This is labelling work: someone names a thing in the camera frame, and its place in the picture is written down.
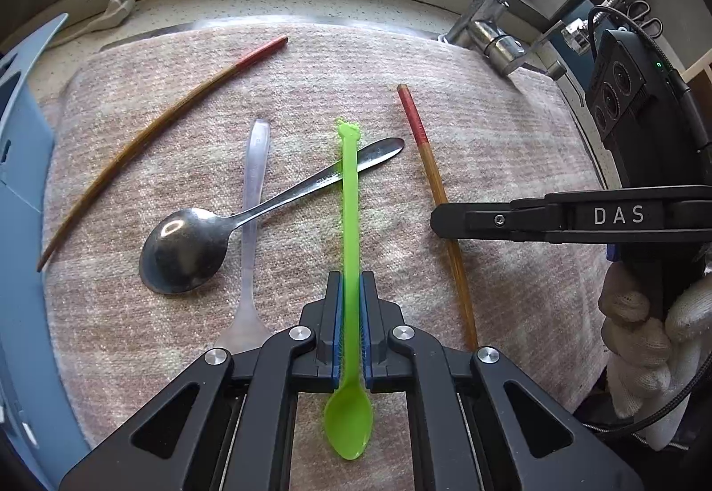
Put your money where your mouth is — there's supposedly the clear plastic spoon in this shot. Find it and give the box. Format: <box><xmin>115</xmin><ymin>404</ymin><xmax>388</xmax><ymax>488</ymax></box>
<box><xmin>216</xmin><ymin>119</ymin><xmax>270</xmax><ymax>354</ymax></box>

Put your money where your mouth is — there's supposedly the green plastic spoon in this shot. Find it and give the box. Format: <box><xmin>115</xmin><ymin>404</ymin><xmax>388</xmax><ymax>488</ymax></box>
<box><xmin>324</xmin><ymin>121</ymin><xmax>373</xmax><ymax>461</ymax></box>

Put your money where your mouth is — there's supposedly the stainless steel spoon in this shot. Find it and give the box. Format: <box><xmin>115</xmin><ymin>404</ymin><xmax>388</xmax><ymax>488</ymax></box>
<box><xmin>138</xmin><ymin>136</ymin><xmax>406</xmax><ymax>296</ymax></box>

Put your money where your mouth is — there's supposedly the lone red-tipped wooden chopstick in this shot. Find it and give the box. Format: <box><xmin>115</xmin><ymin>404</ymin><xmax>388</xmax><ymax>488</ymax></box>
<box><xmin>36</xmin><ymin>36</ymin><xmax>288</xmax><ymax>273</ymax></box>

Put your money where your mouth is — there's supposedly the white knit gloved hand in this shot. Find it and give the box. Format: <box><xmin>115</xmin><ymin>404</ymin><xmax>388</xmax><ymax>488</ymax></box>
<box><xmin>599</xmin><ymin>262</ymin><xmax>711</xmax><ymax>421</ymax></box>

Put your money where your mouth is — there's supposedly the blue plastic utensil basket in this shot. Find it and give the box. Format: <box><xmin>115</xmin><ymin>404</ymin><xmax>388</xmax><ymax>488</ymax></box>
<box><xmin>1</xmin><ymin>13</ymin><xmax>88</xmax><ymax>490</ymax></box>

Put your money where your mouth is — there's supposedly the pink woven dish mat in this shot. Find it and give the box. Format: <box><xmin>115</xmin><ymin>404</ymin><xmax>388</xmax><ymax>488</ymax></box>
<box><xmin>41</xmin><ymin>25</ymin><xmax>607</xmax><ymax>490</ymax></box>

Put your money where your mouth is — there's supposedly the small white plastic hook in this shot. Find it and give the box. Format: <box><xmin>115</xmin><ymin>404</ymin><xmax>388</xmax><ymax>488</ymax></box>
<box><xmin>48</xmin><ymin>0</ymin><xmax>136</xmax><ymax>49</ymax></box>

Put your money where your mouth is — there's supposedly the black camera box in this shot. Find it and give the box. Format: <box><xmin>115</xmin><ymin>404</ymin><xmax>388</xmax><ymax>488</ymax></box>
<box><xmin>585</xmin><ymin>30</ymin><xmax>711</xmax><ymax>187</ymax></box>

